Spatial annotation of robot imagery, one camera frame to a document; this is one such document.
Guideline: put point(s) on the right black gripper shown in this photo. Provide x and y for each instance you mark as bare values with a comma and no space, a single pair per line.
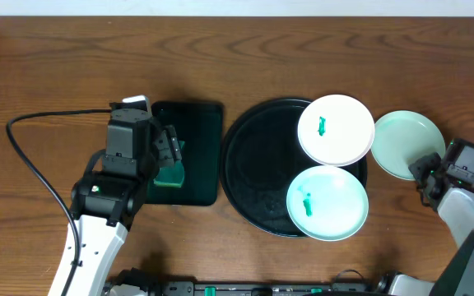
417,167

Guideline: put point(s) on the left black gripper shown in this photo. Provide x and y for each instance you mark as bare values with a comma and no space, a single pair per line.
167,145

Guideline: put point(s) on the green sponge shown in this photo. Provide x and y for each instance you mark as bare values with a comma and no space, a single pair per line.
171,169

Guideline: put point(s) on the mint green plate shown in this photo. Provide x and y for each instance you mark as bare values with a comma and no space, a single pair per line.
327,203
401,138

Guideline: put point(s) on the mint green plate front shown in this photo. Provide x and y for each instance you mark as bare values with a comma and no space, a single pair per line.
327,203

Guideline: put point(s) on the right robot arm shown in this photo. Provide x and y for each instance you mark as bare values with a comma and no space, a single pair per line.
456,210

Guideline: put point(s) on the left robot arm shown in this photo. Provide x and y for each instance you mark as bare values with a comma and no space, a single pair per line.
112,189

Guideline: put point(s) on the black rectangular tray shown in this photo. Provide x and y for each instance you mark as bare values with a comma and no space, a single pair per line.
199,128

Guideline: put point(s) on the black round tray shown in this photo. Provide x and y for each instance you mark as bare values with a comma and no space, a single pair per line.
261,156

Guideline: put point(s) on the white pink plate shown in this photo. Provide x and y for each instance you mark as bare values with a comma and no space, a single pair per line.
336,130

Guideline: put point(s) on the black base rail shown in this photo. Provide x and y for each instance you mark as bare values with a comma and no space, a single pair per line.
187,288

